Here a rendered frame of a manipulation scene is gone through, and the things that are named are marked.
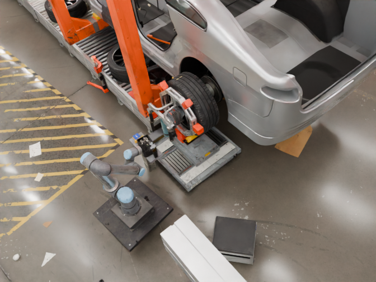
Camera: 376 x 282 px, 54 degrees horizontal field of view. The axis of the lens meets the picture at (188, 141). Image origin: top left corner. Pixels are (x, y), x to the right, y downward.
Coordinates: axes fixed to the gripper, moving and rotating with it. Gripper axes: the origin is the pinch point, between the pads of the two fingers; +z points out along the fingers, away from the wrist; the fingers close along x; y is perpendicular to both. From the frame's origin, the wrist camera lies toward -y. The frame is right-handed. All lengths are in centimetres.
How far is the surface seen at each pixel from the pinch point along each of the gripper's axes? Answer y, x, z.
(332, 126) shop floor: 23, -95, 210
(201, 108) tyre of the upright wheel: 52, -24, 28
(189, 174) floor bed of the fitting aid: -45, -19, 49
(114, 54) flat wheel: 14, 180, 76
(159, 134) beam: -34, 50, 58
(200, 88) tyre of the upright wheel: 67, -12, 34
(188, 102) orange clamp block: 58, -17, 15
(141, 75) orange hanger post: 55, 50, 12
